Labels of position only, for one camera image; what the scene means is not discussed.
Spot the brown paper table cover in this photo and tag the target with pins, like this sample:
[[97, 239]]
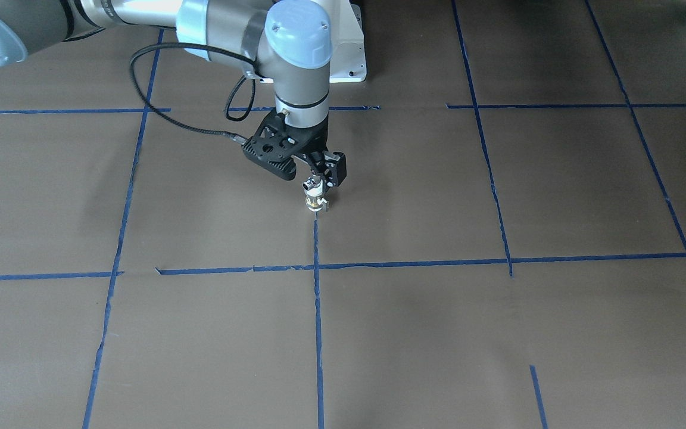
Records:
[[509, 249]]

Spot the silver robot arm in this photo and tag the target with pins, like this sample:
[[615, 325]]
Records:
[[227, 32]]

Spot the white brass PPR valve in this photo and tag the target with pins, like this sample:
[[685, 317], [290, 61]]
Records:
[[317, 203]]

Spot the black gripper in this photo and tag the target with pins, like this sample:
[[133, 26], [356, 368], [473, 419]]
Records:
[[320, 143]]

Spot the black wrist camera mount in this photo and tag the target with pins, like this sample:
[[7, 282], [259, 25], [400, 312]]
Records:
[[272, 148]]

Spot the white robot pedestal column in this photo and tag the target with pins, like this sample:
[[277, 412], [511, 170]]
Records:
[[349, 53]]

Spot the chrome tee pipe fitting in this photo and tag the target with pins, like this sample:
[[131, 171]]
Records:
[[314, 187]]

